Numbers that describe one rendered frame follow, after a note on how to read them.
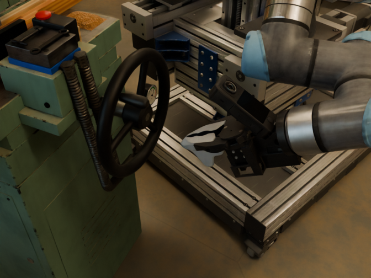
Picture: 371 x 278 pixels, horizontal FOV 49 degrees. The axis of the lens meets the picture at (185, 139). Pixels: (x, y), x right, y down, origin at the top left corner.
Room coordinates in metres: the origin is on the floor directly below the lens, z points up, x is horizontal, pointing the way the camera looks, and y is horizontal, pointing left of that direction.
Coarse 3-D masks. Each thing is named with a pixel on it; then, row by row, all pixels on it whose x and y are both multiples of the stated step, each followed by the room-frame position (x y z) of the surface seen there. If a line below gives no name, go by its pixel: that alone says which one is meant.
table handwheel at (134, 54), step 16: (144, 48) 0.75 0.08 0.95; (128, 64) 0.68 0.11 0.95; (144, 64) 0.74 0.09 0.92; (160, 64) 0.79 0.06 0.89; (112, 80) 0.64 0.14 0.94; (144, 80) 0.73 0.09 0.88; (160, 80) 0.81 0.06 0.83; (112, 96) 0.62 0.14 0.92; (160, 96) 0.81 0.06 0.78; (112, 112) 0.60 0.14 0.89; (128, 112) 0.69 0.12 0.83; (144, 112) 0.68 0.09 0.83; (160, 112) 0.79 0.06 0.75; (128, 128) 0.66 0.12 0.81; (144, 128) 0.68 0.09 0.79; (160, 128) 0.77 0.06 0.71; (112, 144) 0.61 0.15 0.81; (144, 144) 0.73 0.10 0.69; (112, 160) 0.58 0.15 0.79; (144, 160) 0.69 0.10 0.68
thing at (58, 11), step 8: (48, 0) 1.01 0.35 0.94; (56, 0) 1.01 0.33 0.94; (64, 0) 1.04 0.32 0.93; (72, 0) 1.07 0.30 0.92; (80, 0) 1.09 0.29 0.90; (40, 8) 0.96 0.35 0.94; (48, 8) 0.98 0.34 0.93; (56, 8) 1.00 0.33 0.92; (64, 8) 1.03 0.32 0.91; (24, 16) 0.91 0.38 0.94
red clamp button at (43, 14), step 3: (39, 12) 0.75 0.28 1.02; (42, 12) 0.75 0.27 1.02; (45, 12) 0.75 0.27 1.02; (48, 12) 0.75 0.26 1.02; (36, 15) 0.73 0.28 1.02; (39, 15) 0.73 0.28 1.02; (42, 15) 0.73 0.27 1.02; (45, 15) 0.73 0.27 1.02; (48, 15) 0.74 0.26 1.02; (36, 18) 0.73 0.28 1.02; (39, 18) 0.73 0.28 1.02; (42, 18) 0.73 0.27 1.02; (45, 18) 0.73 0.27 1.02; (48, 18) 0.74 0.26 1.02
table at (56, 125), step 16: (96, 32) 0.91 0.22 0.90; (112, 32) 0.95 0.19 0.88; (0, 80) 0.70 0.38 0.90; (0, 96) 0.64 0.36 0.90; (16, 96) 0.64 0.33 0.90; (0, 112) 0.60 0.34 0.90; (16, 112) 0.63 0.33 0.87; (32, 112) 0.63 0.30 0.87; (0, 128) 0.59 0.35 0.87; (48, 128) 0.60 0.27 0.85; (64, 128) 0.61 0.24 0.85
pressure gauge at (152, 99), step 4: (148, 84) 1.00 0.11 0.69; (148, 88) 0.98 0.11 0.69; (152, 88) 0.99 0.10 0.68; (156, 88) 1.01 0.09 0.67; (148, 92) 0.97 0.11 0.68; (152, 92) 0.99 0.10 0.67; (156, 92) 1.01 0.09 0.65; (144, 96) 0.97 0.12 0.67; (148, 96) 0.97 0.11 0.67; (152, 96) 0.99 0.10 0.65; (152, 100) 0.99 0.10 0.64
